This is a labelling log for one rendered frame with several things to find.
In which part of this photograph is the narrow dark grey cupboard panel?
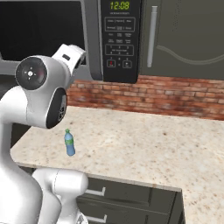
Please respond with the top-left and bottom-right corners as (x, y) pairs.
(148, 186), (179, 216)

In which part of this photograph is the microwave start button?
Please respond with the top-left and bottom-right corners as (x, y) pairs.
(122, 59), (133, 69)

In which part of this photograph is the silver cupboard door handle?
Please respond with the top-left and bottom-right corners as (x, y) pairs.
(146, 5), (158, 68)

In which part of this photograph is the black microwave oven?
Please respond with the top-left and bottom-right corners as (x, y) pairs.
(0, 0), (143, 85)

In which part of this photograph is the dark grey cupboard door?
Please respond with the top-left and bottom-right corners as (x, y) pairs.
(140, 0), (224, 81)

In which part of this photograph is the blue water bottle green label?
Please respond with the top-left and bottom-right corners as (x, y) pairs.
(64, 128), (76, 158)

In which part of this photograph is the silver drawer handle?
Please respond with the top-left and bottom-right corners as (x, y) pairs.
(85, 213), (108, 224)
(85, 186), (107, 197)

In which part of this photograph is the dark grey drawer front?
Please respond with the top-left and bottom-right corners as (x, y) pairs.
(83, 177), (153, 207)
(76, 196), (178, 224)

